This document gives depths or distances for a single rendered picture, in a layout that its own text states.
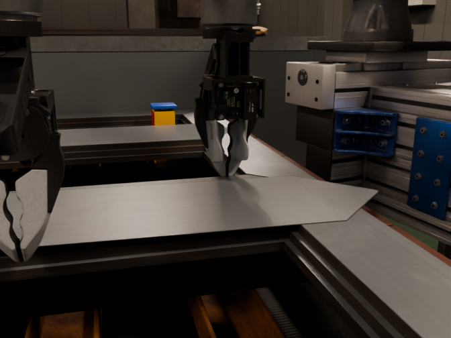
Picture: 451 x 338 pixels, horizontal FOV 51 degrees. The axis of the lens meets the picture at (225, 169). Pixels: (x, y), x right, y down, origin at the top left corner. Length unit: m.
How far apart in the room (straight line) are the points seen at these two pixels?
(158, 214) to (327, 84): 0.54
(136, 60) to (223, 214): 0.89
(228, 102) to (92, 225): 0.24
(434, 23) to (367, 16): 3.54
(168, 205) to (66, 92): 0.85
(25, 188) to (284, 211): 0.28
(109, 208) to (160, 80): 0.84
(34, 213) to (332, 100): 0.69
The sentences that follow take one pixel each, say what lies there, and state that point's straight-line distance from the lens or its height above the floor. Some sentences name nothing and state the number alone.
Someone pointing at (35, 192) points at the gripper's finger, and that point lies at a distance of 0.44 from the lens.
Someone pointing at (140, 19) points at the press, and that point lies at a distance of 3.72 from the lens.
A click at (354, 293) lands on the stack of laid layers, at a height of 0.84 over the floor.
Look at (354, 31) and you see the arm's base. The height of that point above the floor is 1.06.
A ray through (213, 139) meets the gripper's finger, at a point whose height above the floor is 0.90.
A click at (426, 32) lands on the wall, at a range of 4.66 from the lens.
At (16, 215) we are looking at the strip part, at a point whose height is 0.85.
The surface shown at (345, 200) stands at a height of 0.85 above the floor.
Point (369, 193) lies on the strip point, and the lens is 0.64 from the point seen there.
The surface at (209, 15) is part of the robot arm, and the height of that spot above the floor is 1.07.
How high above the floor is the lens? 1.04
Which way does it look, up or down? 15 degrees down
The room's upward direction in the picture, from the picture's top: straight up
